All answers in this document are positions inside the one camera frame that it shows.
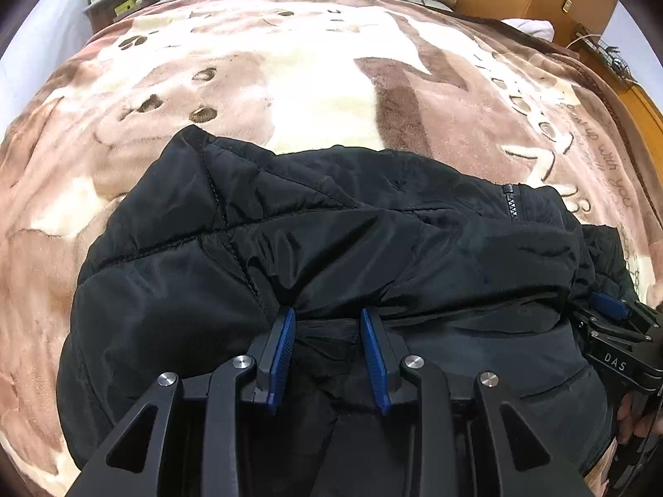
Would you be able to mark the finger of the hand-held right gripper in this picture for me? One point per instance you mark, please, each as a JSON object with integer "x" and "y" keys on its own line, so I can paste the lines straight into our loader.
{"x": 595, "y": 323}
{"x": 611, "y": 305}

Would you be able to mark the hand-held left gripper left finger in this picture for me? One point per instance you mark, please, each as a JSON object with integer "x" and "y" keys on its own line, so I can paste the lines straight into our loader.
{"x": 279, "y": 357}

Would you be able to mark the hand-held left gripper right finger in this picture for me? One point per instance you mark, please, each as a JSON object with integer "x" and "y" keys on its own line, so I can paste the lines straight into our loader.
{"x": 375, "y": 362}

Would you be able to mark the black padded jacket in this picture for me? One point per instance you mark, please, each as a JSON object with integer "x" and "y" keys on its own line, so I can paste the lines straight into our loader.
{"x": 336, "y": 248}

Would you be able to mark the person's right hand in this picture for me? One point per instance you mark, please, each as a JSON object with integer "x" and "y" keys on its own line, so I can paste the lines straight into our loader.
{"x": 632, "y": 414}

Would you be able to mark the wooden bedside cabinet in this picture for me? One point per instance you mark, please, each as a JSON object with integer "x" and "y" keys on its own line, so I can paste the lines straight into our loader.
{"x": 645, "y": 106}

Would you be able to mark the brown printed fleece blanket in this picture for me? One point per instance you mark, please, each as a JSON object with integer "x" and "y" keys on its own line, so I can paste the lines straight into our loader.
{"x": 290, "y": 83}

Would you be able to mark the pale pink pillow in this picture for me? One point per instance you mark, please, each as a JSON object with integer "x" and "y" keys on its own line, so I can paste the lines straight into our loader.
{"x": 528, "y": 27}

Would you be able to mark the wall socket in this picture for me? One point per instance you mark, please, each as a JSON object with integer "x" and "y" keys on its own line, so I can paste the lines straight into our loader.
{"x": 567, "y": 5}

